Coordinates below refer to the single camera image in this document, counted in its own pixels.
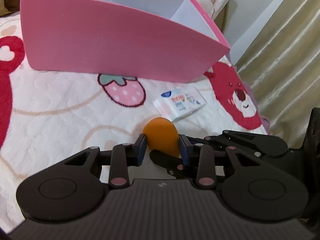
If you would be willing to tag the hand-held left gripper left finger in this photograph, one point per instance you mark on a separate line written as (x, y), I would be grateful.
(141, 151)

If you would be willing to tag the small white tissue packet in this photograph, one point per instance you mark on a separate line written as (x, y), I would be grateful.
(180, 103)

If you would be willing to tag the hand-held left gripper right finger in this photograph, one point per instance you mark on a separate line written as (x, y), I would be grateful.
(185, 151)

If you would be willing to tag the golden curtain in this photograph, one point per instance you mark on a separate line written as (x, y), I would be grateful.
(287, 55)

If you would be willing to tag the orange makeup sponge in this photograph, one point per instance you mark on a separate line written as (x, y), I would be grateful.
(160, 135)

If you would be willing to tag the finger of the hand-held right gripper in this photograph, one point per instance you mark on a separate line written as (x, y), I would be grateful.
(170, 166)
(262, 145)

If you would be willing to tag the pink cardboard box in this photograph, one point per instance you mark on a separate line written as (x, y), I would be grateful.
(100, 42)

